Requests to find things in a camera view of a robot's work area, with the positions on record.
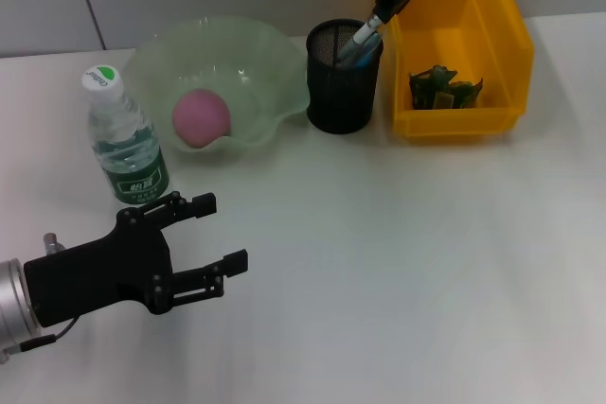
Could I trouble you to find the clear water bottle green label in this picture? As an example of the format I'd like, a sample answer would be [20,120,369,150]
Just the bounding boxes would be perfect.
[80,62,171,207]

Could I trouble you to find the yellow plastic bin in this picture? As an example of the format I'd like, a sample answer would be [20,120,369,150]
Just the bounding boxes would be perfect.
[376,0,536,143]

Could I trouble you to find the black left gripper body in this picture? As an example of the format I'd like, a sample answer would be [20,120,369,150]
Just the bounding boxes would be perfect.
[23,203,177,328]

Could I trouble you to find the black mesh pen holder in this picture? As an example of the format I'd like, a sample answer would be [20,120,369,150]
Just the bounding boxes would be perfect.
[305,19,384,134]

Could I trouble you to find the left gripper cable with plug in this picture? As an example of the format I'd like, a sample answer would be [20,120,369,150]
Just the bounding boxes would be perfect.
[0,317,80,359]

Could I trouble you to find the pink peach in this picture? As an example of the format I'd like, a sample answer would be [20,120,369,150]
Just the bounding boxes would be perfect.
[170,89,233,149]

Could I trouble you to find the green glass fruit plate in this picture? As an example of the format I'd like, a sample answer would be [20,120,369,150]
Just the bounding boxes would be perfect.
[123,15,312,159]

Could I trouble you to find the blue scissors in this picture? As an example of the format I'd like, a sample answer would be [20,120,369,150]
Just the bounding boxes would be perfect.
[355,34,384,69]

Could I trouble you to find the green plastic wrapper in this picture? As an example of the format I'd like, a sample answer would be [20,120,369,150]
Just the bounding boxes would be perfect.
[409,65,485,111]

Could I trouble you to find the silver clear pen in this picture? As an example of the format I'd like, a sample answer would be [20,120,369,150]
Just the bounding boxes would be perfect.
[337,14,385,61]

